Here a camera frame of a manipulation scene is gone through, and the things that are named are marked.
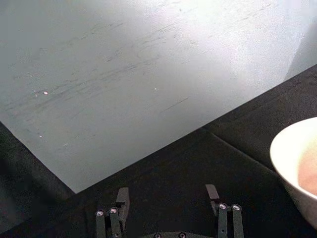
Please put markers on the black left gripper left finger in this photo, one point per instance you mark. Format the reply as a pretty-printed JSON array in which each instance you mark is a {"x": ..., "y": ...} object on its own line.
[{"x": 116, "y": 218}]

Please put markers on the roll of white tape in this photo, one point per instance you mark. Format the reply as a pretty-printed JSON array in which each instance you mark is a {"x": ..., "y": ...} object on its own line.
[{"x": 297, "y": 161}]

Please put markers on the black table cloth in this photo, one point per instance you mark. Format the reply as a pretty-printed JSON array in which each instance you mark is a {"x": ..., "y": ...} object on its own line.
[{"x": 198, "y": 173}]

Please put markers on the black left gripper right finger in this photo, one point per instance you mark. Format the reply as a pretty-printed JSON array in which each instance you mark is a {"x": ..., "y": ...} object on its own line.
[{"x": 226, "y": 218}]

